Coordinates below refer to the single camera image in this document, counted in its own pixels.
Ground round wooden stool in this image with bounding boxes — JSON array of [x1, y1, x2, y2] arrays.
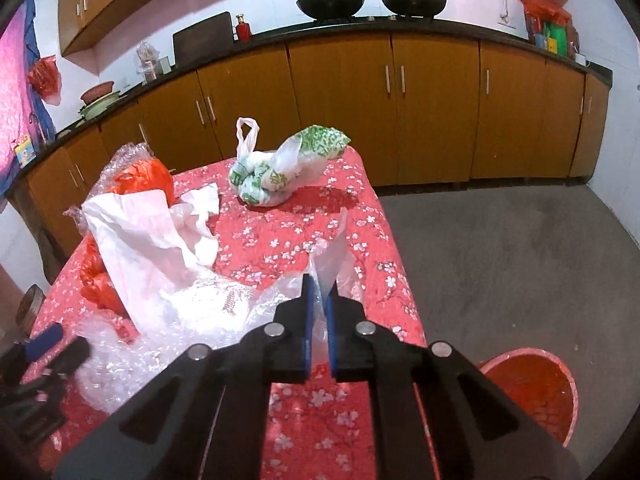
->
[[15, 284, 48, 331]]

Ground orange hanging plastic bag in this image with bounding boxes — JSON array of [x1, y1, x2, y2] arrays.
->
[[27, 56, 63, 107]]

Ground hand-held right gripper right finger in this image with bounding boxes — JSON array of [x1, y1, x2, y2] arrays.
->
[[322, 292, 583, 480]]

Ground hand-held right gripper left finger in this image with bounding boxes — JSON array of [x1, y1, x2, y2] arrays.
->
[[52, 274, 326, 480]]

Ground red bin with orange liner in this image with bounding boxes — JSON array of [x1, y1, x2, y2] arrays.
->
[[477, 347, 580, 448]]

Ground white green printed plastic bag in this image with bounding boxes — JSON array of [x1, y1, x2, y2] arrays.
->
[[229, 117, 349, 207]]

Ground glass jar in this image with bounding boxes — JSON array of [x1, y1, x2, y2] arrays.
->
[[136, 41, 161, 85]]

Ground pink curtain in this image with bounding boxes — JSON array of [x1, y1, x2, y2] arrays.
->
[[0, 7, 41, 196]]

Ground orange plastic bag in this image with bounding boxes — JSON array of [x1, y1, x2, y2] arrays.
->
[[80, 157, 176, 316], [27, 56, 63, 107]]

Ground red floral tablecloth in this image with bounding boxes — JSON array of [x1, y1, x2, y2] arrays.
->
[[20, 147, 426, 480]]

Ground wooden lower kitchen cabinets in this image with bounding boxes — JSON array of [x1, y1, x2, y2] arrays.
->
[[10, 22, 613, 281]]

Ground colourful small box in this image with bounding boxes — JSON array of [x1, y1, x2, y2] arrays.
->
[[14, 136, 37, 168]]

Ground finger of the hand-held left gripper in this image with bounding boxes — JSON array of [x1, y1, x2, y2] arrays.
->
[[42, 336, 92, 386], [15, 322, 65, 366]]

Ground red basin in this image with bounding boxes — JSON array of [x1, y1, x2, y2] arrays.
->
[[80, 82, 115, 103]]

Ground clear bubble wrap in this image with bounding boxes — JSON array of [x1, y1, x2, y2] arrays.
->
[[64, 142, 173, 233], [75, 275, 303, 413]]

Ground clear plastic wrap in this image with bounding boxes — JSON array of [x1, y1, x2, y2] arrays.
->
[[280, 207, 368, 321]]

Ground dark cutting board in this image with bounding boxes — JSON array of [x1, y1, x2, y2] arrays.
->
[[172, 11, 236, 57]]

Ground orange bag with boxes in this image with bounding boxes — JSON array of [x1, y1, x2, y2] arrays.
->
[[519, 0, 573, 56]]

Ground blue hanging cloth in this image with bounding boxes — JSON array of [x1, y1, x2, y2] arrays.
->
[[22, 0, 56, 136]]

